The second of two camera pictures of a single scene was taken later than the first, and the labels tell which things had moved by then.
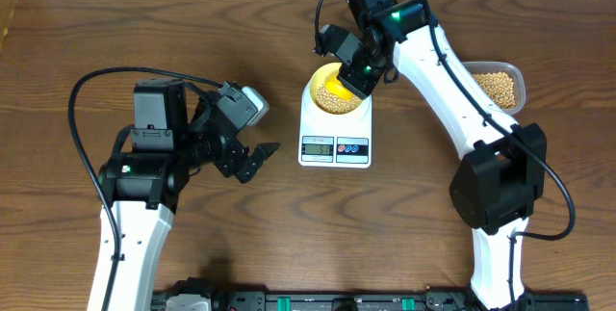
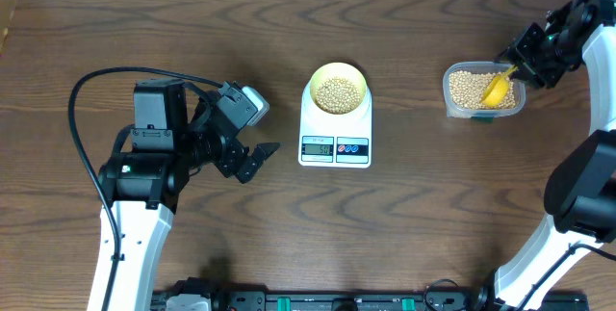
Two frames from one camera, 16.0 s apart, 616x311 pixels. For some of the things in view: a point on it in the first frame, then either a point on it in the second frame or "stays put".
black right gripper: x=349 y=79 → x=520 y=53
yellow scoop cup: x=332 y=84 → x=497 y=90
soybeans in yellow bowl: x=333 y=103 stays put
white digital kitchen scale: x=341 y=141 stays put
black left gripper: x=228 y=161 stays put
